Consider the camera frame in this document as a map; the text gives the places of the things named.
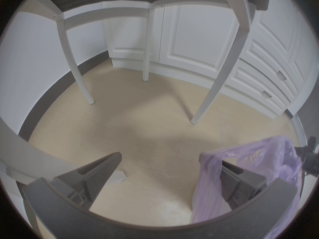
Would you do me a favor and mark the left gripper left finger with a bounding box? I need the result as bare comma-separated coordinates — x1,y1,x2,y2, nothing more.
53,152,122,208

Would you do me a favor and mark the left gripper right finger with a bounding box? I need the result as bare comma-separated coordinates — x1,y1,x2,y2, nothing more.
222,160,267,210

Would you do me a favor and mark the purple plastic bag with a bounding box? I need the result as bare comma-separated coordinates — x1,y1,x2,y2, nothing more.
191,135,304,239

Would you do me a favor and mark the white wardrobe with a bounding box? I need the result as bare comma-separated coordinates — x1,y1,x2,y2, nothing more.
103,0,315,120

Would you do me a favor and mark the grey and white chair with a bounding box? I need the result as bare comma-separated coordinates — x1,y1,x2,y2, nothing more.
0,0,271,187

